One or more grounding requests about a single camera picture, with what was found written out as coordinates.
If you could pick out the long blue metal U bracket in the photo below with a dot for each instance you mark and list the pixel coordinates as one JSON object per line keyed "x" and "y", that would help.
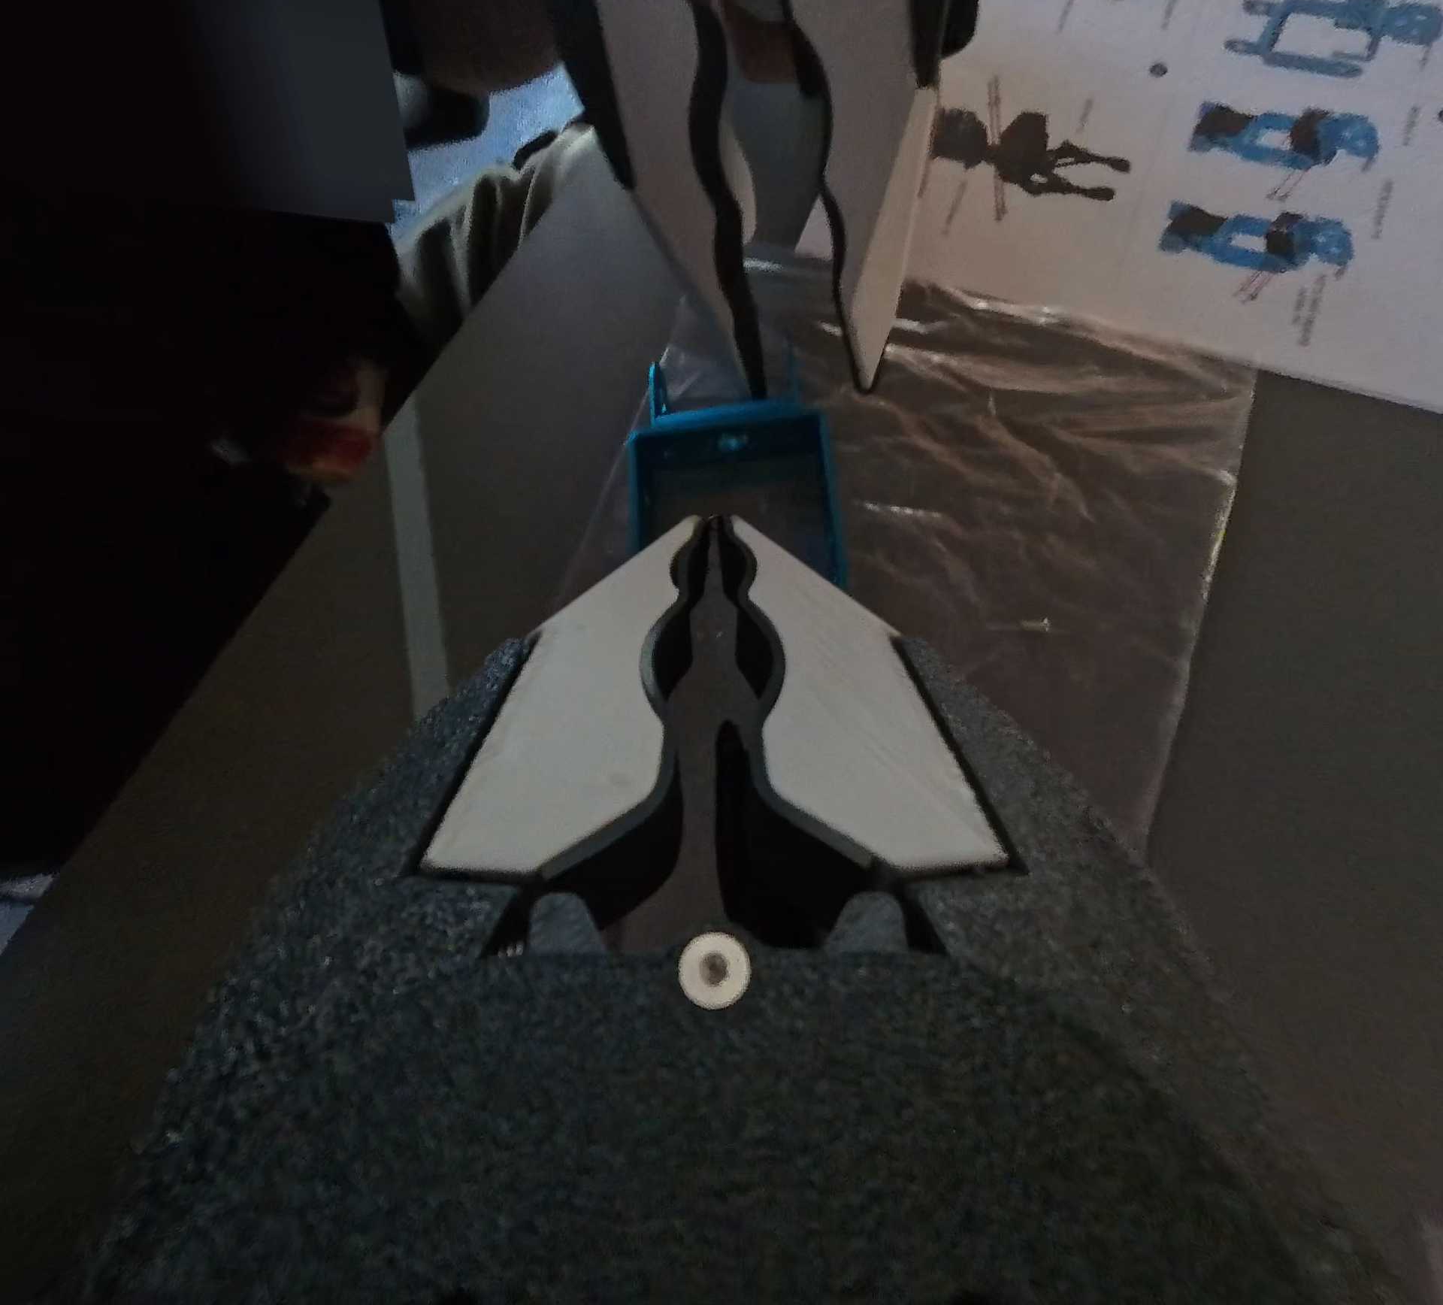
{"x": 677, "y": 442}

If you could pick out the person's leg in khaki trousers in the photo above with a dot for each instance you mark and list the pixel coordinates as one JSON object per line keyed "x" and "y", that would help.
{"x": 484, "y": 222}

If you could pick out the clear plastic bag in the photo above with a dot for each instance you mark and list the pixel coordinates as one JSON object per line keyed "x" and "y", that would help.
{"x": 1015, "y": 493}

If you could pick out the red and white printed box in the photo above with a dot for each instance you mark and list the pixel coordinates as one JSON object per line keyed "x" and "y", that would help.
{"x": 338, "y": 442}

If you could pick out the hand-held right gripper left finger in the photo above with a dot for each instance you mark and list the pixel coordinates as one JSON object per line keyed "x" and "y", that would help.
{"x": 541, "y": 763}

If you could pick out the short blue metal U bracket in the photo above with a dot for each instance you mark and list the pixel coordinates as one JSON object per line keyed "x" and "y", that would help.
{"x": 663, "y": 391}

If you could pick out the dark grey desk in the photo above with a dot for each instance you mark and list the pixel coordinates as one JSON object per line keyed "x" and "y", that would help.
{"x": 541, "y": 368}

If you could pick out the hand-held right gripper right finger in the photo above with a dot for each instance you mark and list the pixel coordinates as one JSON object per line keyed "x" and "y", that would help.
{"x": 867, "y": 763}

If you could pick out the person's left hand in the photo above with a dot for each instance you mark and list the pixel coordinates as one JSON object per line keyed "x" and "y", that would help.
{"x": 758, "y": 52}

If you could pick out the white assembly instruction sheet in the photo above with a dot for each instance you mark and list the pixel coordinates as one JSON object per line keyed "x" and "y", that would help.
{"x": 1070, "y": 245}

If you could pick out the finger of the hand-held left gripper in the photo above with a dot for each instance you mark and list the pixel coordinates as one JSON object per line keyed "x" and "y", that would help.
{"x": 654, "y": 109}
{"x": 880, "y": 87}

